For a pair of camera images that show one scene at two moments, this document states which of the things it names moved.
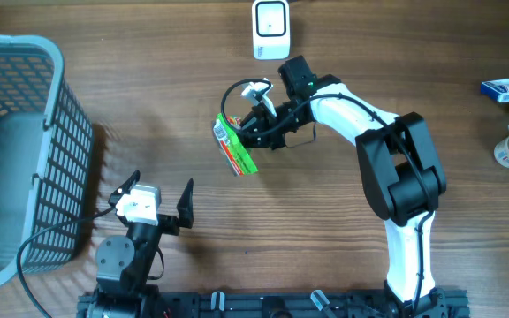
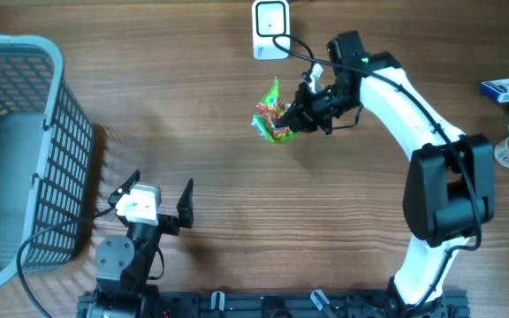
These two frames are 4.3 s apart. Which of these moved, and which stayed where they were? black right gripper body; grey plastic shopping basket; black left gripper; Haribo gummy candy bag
Moved: black right gripper body; Haribo gummy candy bag
Stayed: grey plastic shopping basket; black left gripper
